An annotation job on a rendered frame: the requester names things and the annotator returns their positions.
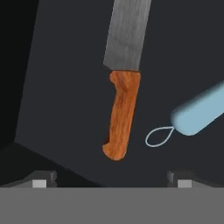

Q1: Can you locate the wooden-handled kitchen knife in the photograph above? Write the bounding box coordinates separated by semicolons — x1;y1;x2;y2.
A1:
101;0;153;162

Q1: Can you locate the light blue utensil with loop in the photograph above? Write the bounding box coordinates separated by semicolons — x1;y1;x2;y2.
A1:
144;80;224;148

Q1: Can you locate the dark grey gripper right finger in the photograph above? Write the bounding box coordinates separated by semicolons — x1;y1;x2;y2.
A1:
166;169;224;189

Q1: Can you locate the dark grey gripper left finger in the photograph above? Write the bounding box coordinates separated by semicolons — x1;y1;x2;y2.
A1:
1;170;59;189

